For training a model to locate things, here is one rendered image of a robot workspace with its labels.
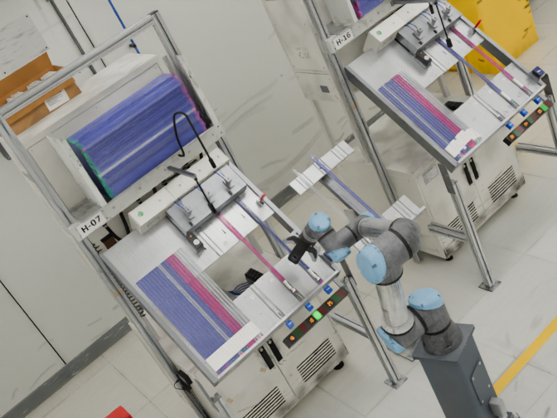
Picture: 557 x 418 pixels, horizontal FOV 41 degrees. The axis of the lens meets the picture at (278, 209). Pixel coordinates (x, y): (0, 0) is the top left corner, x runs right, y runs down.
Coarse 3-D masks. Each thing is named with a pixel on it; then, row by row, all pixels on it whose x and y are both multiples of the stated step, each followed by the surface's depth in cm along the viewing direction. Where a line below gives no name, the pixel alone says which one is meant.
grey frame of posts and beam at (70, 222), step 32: (160, 32) 297; (192, 96) 313; (0, 128) 269; (32, 160) 278; (128, 192) 299; (96, 256) 300; (352, 288) 316; (160, 352) 326; (384, 352) 334; (224, 416) 289
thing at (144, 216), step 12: (216, 156) 318; (192, 168) 315; (204, 168) 315; (216, 168) 316; (180, 180) 312; (192, 180) 312; (204, 180) 315; (156, 192) 308; (168, 192) 308; (180, 192) 309; (144, 204) 305; (156, 204) 306; (168, 204) 306; (132, 216) 302; (144, 216) 303; (156, 216) 305; (132, 228) 314; (144, 228) 305
